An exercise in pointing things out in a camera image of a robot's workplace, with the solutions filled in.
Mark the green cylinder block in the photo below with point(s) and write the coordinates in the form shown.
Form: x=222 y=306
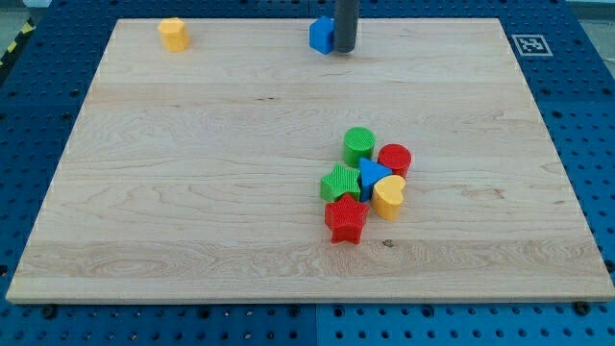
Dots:
x=359 y=144

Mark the green star block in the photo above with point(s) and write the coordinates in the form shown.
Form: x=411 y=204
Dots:
x=339 y=181

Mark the red star block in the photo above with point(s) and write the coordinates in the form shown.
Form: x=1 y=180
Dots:
x=346 y=219

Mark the blue triangle block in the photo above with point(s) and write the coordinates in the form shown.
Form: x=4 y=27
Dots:
x=370 y=173

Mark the yellow heart block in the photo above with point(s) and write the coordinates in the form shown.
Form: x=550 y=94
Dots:
x=388 y=196

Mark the red cylinder block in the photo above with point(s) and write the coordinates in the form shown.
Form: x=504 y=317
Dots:
x=397 y=157

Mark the light wooden board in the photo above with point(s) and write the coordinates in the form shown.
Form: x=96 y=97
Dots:
x=194 y=177

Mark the blue cube block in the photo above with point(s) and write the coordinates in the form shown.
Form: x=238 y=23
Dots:
x=320 y=35

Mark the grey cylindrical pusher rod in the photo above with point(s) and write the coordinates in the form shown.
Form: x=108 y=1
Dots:
x=346 y=14

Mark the yellow hexagon block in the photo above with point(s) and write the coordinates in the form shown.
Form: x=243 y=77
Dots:
x=173 y=34

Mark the white fiducial marker tag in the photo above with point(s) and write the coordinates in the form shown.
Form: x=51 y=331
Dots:
x=532 y=45

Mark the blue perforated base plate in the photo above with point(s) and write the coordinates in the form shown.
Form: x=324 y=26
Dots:
x=40 y=101

